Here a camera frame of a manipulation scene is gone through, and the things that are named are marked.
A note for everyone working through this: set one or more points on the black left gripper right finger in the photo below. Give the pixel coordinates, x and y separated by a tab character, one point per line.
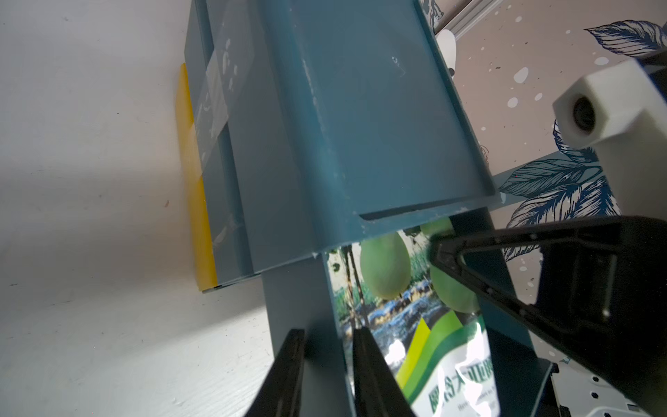
376	392

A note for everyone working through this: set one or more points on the teal sliding drawer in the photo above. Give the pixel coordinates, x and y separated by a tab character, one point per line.
300	296

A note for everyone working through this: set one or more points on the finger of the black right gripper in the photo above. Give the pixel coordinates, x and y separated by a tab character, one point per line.
484	286

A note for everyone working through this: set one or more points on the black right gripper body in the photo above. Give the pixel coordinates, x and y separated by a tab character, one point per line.
638	366

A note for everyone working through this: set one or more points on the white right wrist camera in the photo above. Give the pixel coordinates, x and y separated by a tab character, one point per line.
620	113

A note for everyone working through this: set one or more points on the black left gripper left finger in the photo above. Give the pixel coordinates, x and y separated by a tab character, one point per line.
280	393

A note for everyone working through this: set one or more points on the clear adhesive tape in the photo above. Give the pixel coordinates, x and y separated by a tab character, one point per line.
227	65

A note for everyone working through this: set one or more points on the yellow pad under cabinet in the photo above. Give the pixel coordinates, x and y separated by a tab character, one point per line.
206	277

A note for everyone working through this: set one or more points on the teal drawer cabinet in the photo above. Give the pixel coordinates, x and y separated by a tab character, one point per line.
348	127

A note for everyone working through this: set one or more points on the green gourd seed bag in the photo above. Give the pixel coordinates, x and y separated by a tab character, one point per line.
428	326

